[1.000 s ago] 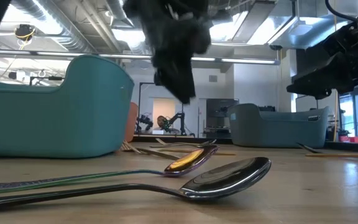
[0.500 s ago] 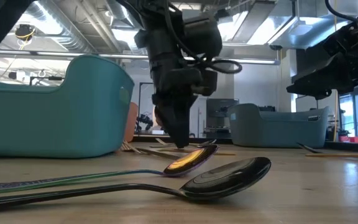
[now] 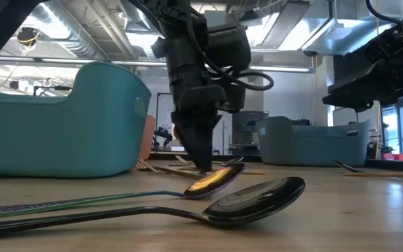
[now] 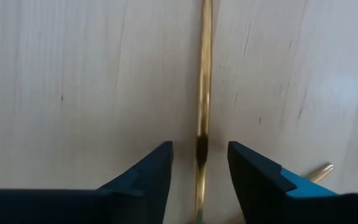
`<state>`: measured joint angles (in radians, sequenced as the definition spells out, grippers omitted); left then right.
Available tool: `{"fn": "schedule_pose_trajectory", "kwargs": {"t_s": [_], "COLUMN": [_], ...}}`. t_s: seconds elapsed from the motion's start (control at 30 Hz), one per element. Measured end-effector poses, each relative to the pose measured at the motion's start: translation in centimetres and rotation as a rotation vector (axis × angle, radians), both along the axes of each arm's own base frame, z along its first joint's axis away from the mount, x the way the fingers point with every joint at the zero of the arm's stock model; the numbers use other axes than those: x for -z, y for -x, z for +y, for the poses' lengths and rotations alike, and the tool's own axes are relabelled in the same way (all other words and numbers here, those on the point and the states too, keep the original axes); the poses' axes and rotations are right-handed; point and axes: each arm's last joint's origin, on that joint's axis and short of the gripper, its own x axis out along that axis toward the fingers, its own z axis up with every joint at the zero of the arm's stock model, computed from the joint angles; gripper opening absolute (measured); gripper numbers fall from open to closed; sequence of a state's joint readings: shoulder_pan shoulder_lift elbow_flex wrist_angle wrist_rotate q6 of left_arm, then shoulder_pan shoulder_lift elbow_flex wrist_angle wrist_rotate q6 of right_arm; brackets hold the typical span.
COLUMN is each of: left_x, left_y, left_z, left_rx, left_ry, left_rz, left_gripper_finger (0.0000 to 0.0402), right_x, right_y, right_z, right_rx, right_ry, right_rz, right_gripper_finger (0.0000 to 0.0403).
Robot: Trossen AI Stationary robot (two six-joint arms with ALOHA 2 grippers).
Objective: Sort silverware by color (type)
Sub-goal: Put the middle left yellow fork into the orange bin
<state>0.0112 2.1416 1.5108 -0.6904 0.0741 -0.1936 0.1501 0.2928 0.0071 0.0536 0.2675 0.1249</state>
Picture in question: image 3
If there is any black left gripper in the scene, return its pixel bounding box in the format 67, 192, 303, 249
166, 64, 246, 172

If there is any silver utensil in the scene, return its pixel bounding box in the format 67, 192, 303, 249
174, 155, 195, 165

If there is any dark small spoon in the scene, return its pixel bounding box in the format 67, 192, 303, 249
217, 156, 245, 167

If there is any rainbow iridescent spoon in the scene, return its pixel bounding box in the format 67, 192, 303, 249
0, 162, 247, 221

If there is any gold fork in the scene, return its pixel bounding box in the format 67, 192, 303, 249
134, 157, 162, 174

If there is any black utensil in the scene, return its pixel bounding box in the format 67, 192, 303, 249
333, 160, 365, 174

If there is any long gold utensil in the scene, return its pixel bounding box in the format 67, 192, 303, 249
343, 171, 403, 178

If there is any large black spoon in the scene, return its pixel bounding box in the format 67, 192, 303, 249
0, 176, 306, 242

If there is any teal plastic bin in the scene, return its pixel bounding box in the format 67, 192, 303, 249
0, 61, 153, 178

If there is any orange plastic bin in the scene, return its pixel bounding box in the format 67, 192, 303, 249
139, 114, 157, 161

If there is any dark cabinet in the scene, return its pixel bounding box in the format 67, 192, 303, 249
232, 111, 269, 156

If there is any grey plastic bin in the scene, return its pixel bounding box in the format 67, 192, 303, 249
256, 116, 372, 167

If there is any long ceiling tube light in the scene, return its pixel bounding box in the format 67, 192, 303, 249
0, 55, 316, 74

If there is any grey ceiling junction box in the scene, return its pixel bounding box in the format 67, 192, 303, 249
204, 9, 229, 25

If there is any black gantry frame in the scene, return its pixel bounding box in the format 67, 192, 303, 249
155, 92, 174, 152

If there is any yellow hanging cable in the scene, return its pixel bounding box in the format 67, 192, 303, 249
374, 0, 381, 160

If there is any large metal ventilation duct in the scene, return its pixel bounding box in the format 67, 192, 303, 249
260, 0, 398, 57

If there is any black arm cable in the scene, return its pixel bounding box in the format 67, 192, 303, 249
365, 0, 403, 29

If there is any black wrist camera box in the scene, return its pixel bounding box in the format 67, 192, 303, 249
206, 22, 252, 73

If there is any black overhead rail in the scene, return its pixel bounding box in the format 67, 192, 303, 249
32, 85, 73, 97

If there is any silver spiral ceiling duct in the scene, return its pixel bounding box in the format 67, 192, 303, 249
40, 0, 125, 60

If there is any yellow cable reel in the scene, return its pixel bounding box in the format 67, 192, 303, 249
15, 27, 41, 47

